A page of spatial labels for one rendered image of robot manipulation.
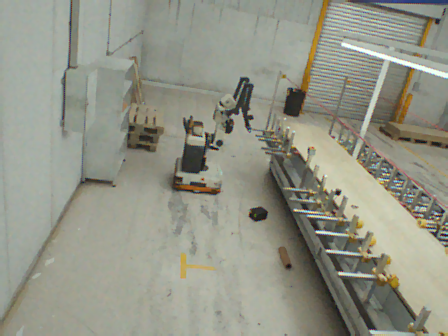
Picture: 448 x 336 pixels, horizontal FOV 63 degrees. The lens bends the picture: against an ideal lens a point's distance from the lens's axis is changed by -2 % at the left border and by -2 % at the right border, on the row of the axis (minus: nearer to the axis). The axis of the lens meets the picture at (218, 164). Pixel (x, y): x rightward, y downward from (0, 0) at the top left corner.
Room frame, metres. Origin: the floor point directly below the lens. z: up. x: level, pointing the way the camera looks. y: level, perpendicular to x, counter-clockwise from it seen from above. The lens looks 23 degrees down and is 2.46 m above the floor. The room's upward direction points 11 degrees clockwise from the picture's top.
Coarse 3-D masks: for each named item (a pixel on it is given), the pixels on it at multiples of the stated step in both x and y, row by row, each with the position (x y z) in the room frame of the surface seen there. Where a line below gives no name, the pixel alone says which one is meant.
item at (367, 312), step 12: (264, 132) 5.89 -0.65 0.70; (276, 156) 4.96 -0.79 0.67; (288, 168) 4.52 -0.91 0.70; (288, 180) 4.26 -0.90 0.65; (300, 204) 3.70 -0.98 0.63; (324, 240) 2.96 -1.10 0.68; (336, 264) 2.64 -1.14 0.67; (348, 288) 2.37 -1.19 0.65; (360, 288) 2.33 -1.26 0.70; (360, 300) 2.19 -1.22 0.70; (360, 312) 2.13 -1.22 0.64; (372, 312) 2.09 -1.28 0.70; (372, 324) 1.98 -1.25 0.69
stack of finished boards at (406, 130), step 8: (392, 128) 10.34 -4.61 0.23; (400, 128) 10.13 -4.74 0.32; (408, 128) 10.35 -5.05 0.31; (416, 128) 10.58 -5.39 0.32; (424, 128) 10.81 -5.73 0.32; (408, 136) 10.01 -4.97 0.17; (416, 136) 10.05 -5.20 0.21; (424, 136) 10.10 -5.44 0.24; (432, 136) 10.14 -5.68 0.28; (440, 136) 10.21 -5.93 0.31
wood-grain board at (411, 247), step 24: (312, 144) 5.11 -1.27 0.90; (336, 144) 5.35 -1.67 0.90; (312, 168) 4.16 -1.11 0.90; (336, 168) 4.32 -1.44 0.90; (360, 168) 4.50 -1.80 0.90; (360, 192) 3.72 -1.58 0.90; (384, 192) 3.86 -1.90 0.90; (360, 216) 3.15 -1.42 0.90; (384, 216) 3.25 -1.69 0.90; (408, 216) 3.35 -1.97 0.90; (384, 240) 2.78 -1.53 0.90; (408, 240) 2.86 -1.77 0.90; (432, 240) 2.95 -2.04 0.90; (408, 264) 2.48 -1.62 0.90; (432, 264) 2.54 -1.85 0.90; (408, 288) 2.17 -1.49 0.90; (432, 288) 2.22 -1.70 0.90; (432, 312) 1.96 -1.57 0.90
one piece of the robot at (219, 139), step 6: (216, 108) 5.01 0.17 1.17; (222, 108) 4.85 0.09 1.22; (216, 114) 4.85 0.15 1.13; (216, 120) 4.90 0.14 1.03; (222, 120) 4.91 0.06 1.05; (216, 126) 4.93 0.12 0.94; (222, 126) 4.93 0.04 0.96; (216, 132) 4.89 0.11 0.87; (222, 132) 4.89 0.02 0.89; (216, 138) 4.88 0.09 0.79; (222, 138) 4.89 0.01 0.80; (216, 144) 4.87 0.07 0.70; (222, 144) 4.89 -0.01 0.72
